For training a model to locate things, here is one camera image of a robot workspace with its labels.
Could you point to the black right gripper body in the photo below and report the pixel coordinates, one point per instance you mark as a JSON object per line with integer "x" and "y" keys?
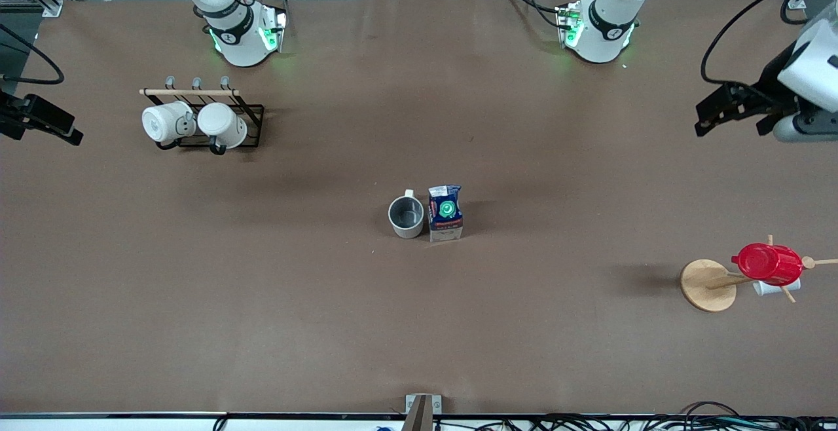
{"x": 9, "y": 118}

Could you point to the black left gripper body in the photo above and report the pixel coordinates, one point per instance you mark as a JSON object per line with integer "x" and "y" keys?
{"x": 771, "y": 85}

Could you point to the base connector bracket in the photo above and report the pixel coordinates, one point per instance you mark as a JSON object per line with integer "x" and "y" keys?
{"x": 564, "y": 21}
{"x": 278, "y": 25}

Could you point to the blue milk carton green cap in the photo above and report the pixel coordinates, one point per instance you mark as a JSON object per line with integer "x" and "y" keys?
{"x": 445, "y": 218}

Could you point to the small aluminium frame bracket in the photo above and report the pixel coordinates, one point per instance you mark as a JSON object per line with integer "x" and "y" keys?
{"x": 797, "y": 0}

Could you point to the red plastic cup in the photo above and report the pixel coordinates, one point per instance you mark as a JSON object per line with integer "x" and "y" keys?
{"x": 766, "y": 262}

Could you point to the white ribbed mug grey inside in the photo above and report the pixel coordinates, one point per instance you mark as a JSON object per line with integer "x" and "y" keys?
{"x": 406, "y": 215}

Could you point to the small white cup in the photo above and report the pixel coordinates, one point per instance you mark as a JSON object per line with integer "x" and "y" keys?
{"x": 766, "y": 289}

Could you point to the left base connector bracket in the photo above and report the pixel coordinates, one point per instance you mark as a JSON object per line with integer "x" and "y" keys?
{"x": 564, "y": 21}

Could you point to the brown paper table cover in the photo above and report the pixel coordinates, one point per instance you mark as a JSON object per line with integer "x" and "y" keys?
{"x": 419, "y": 319}

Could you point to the grey metal camera mount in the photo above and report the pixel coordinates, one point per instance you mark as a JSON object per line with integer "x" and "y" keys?
{"x": 419, "y": 418}

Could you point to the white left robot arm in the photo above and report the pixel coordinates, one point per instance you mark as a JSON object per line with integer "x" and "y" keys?
{"x": 605, "y": 31}

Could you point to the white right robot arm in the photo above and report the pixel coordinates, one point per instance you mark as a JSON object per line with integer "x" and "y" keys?
{"x": 239, "y": 38}

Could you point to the wooden mug tree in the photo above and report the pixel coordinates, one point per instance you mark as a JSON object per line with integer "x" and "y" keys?
{"x": 704, "y": 287}

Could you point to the right base connector bracket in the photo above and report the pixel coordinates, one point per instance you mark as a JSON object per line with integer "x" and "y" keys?
{"x": 278, "y": 25}

